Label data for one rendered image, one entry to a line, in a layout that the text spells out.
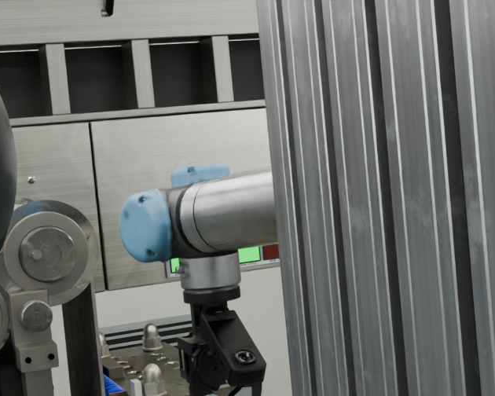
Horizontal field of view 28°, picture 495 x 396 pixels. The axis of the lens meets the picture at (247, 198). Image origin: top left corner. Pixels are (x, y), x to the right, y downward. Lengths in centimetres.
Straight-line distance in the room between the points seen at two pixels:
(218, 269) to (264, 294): 320
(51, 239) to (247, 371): 37
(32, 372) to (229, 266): 32
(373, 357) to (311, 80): 9
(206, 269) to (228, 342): 9
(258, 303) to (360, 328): 408
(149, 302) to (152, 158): 249
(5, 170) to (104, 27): 127
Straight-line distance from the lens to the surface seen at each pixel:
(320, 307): 35
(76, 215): 139
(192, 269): 119
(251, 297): 437
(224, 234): 96
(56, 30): 174
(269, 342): 443
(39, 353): 133
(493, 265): 22
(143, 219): 101
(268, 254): 183
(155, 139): 176
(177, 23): 180
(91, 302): 142
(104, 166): 174
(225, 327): 119
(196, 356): 120
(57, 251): 137
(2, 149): 49
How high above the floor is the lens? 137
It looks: 3 degrees down
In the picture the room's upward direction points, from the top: 5 degrees counter-clockwise
